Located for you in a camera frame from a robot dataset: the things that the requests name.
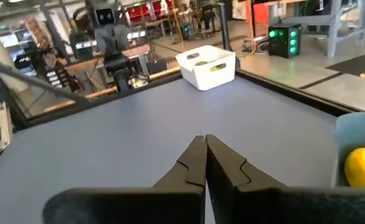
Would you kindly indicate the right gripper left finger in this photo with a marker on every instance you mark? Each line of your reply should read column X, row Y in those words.
column 139, row 205

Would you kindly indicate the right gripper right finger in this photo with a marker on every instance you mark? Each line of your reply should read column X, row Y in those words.
column 279, row 205

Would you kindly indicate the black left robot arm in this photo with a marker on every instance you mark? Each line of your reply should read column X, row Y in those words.
column 118, row 73

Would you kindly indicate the wooden workbench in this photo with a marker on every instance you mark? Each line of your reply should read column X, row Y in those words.
column 135, row 51

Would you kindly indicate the red storage bins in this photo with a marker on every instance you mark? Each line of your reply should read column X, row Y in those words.
column 139, row 12

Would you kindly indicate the white plastic basket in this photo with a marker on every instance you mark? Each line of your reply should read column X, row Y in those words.
column 205, row 79

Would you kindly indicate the teal plastic basket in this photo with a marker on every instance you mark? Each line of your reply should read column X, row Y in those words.
column 357, row 130

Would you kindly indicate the black floor mat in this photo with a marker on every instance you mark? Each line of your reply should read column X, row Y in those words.
column 357, row 63

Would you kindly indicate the computer tower green lights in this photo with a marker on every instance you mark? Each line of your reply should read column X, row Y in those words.
column 283, row 42

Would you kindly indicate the grey metal table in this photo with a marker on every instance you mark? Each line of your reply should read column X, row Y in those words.
column 333, row 31

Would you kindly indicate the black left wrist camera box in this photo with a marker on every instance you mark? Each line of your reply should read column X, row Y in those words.
column 105, row 17

